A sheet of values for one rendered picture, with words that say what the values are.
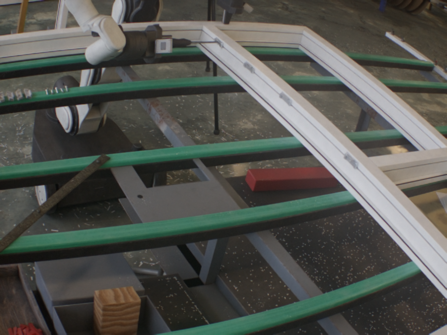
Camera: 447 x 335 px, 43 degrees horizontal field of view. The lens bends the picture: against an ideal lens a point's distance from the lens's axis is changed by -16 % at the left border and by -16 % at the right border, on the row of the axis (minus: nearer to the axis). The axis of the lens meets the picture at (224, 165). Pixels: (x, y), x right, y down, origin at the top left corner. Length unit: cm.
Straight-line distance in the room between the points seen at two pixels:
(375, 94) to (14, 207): 155
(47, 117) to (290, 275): 191
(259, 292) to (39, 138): 153
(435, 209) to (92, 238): 126
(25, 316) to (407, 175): 104
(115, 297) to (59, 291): 13
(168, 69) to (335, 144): 256
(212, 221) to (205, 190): 12
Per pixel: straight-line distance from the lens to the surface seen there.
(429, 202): 211
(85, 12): 171
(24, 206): 265
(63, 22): 404
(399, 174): 161
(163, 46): 181
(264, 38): 223
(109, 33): 169
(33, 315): 136
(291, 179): 195
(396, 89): 236
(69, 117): 269
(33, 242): 115
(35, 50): 189
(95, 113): 267
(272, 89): 176
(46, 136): 282
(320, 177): 200
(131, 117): 339
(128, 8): 220
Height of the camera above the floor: 161
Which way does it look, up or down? 31 degrees down
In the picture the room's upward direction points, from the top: 14 degrees clockwise
